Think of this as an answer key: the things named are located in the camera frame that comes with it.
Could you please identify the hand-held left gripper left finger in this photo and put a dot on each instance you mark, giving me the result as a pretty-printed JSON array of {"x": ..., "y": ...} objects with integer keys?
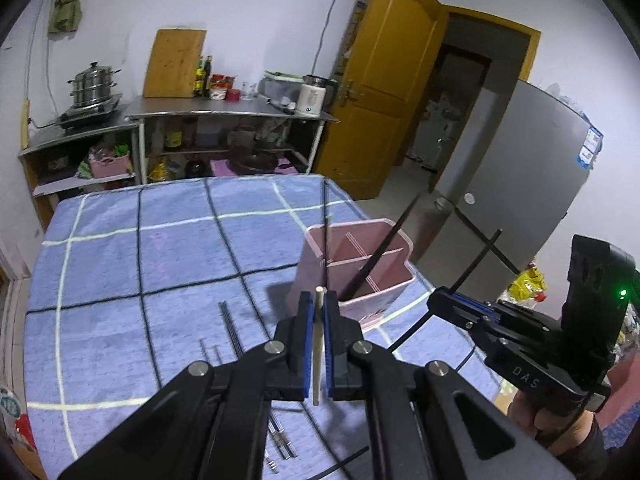
[{"x": 307, "y": 345}]

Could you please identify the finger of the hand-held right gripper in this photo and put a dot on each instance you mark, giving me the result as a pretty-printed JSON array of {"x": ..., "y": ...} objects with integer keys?
[
  {"x": 460, "y": 312},
  {"x": 470, "y": 297}
]

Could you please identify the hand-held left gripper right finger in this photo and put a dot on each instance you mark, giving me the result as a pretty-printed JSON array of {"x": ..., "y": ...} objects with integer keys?
[{"x": 328, "y": 345}]

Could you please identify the light wooden chopstick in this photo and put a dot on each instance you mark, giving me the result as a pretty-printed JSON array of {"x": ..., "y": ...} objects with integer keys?
[{"x": 318, "y": 375}]

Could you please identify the black chopstick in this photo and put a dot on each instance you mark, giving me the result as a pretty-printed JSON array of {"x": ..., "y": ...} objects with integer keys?
[
  {"x": 385, "y": 240},
  {"x": 326, "y": 225},
  {"x": 480, "y": 255}
]

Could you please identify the row of black chopsticks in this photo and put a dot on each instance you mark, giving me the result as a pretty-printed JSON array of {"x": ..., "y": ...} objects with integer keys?
[{"x": 232, "y": 325}]

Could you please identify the pink plastic utensil basket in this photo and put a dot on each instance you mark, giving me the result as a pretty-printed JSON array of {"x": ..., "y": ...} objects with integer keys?
[{"x": 320, "y": 260}]

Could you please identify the person's right hand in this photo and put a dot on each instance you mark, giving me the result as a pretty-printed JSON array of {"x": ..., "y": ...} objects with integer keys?
[{"x": 550, "y": 430}]

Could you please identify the yellow snack bags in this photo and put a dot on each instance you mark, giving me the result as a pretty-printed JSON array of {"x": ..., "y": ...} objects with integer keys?
[{"x": 527, "y": 285}]

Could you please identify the grey refrigerator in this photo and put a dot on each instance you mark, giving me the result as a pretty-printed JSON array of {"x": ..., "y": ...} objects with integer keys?
[{"x": 520, "y": 175}]

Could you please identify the blue checked blanket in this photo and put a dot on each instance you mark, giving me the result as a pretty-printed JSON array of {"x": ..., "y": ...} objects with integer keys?
[{"x": 165, "y": 260}]

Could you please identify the blue refrigerator sticker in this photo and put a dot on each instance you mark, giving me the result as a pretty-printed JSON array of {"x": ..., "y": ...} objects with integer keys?
[{"x": 590, "y": 146}]

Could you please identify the dark iron wok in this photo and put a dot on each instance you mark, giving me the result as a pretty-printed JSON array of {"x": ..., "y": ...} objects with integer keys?
[{"x": 255, "y": 157}]

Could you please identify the yellow plastic bag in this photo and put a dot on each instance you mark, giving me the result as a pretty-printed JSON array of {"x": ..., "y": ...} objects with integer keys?
[{"x": 162, "y": 170}]

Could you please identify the yellow wooden door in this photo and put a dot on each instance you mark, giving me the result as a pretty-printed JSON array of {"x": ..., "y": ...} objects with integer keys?
[{"x": 380, "y": 75}]

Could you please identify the white electric kettle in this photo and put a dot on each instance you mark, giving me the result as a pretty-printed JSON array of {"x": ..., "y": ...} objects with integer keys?
[{"x": 312, "y": 97}]

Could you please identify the steel kitchen counter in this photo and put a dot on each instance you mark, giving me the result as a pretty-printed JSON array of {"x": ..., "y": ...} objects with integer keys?
[{"x": 220, "y": 110}]

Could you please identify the grey plastic food container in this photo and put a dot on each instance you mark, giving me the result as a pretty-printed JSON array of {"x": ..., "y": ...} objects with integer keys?
[{"x": 282, "y": 87}]

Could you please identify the clear drinking glass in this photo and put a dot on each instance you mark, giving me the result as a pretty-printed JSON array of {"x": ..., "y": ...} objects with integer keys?
[{"x": 249, "y": 92}]

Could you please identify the small pink storage basket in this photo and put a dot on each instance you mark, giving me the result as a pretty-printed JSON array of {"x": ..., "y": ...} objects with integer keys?
[{"x": 111, "y": 166}]

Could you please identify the red lidded jars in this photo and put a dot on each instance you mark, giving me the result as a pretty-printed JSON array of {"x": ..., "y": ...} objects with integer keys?
[{"x": 224, "y": 89}]

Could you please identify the dark sauce bottles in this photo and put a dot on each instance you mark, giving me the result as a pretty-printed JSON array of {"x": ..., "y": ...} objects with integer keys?
[{"x": 202, "y": 80}]

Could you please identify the steel stove cabinet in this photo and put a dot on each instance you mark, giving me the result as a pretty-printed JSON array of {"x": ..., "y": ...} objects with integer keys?
[{"x": 75, "y": 150}]

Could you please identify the white green packet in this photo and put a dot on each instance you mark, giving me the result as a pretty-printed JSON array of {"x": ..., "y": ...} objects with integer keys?
[{"x": 11, "y": 410}]

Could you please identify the wooden cutting board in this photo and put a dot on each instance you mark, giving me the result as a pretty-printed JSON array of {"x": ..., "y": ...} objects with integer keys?
[{"x": 172, "y": 65}]

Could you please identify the steel steamer pot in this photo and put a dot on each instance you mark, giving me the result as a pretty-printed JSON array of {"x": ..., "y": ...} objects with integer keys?
[{"x": 94, "y": 85}]

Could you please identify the wooden rolling pin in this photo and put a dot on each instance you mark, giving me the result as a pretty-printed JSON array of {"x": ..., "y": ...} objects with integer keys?
[{"x": 24, "y": 125}]

